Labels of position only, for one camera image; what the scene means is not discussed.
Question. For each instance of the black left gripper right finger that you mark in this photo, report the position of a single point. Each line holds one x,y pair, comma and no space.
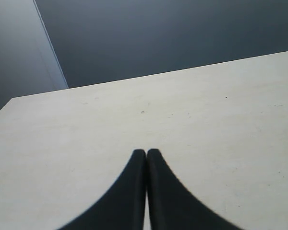
172,206

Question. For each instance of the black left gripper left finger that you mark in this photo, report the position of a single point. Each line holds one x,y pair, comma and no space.
122,206

